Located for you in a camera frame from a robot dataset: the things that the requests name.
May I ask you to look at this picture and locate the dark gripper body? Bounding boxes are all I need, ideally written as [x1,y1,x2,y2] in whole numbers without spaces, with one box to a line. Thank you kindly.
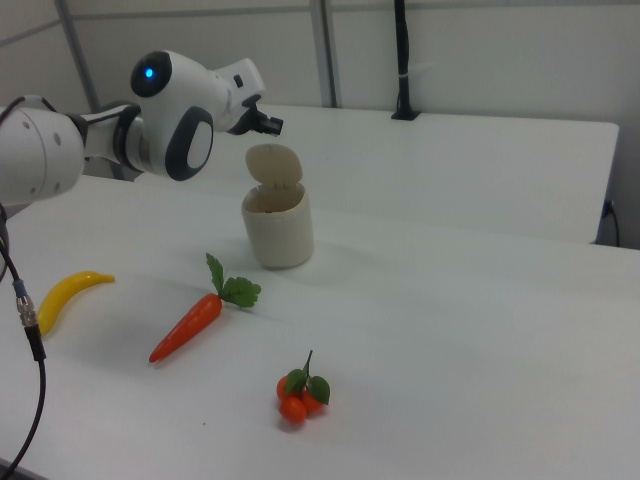
[222,95,262,137]

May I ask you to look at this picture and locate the yellow toy banana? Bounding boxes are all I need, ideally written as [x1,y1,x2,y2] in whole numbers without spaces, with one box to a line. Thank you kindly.
[36,270,116,338]

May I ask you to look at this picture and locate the cream garbage bin with lid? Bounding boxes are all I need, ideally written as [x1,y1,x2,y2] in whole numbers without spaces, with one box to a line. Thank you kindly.
[241,143,315,271]

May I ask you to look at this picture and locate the orange toy carrot green leaves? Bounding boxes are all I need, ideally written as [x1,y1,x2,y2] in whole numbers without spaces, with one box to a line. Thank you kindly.
[148,252,263,364]

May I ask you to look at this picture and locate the black pole with clamp base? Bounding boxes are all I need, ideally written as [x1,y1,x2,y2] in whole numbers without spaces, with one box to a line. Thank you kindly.
[390,0,424,122]

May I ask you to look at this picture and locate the thin black cable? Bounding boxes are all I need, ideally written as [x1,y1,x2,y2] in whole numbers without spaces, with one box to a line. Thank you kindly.
[603,198,622,249]

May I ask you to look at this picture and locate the black cable with metal connector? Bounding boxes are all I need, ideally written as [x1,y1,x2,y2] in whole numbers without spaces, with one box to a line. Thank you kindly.
[0,199,49,474]

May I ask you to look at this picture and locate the toy tangerine cluster with leaves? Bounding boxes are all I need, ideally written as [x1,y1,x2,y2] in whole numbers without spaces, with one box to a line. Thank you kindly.
[276,349,332,425]

